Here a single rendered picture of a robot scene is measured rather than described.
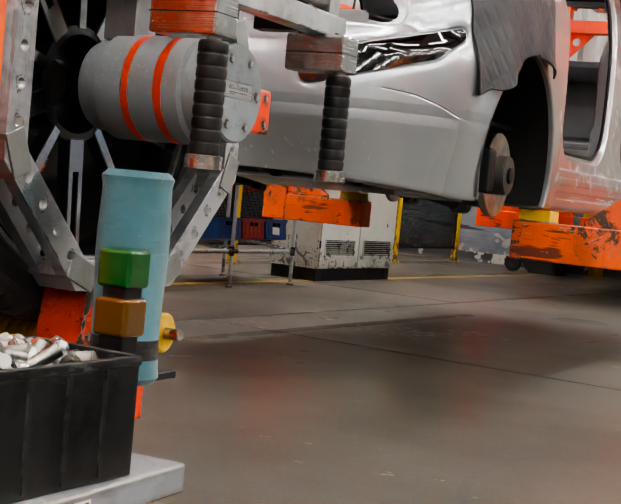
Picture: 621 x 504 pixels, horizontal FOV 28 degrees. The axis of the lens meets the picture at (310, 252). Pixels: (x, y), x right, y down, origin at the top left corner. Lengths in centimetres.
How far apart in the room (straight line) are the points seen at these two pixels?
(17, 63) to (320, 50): 45
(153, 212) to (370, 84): 277
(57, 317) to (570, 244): 375
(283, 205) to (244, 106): 623
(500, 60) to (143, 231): 310
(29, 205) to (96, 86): 22
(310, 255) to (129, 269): 860
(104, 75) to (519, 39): 311
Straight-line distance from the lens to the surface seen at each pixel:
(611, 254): 518
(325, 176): 173
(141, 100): 162
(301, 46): 176
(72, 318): 165
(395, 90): 425
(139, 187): 151
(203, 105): 143
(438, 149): 432
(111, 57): 166
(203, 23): 144
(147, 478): 124
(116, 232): 152
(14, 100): 149
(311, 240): 985
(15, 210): 157
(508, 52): 454
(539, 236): 526
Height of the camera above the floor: 74
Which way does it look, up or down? 3 degrees down
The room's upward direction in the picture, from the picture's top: 5 degrees clockwise
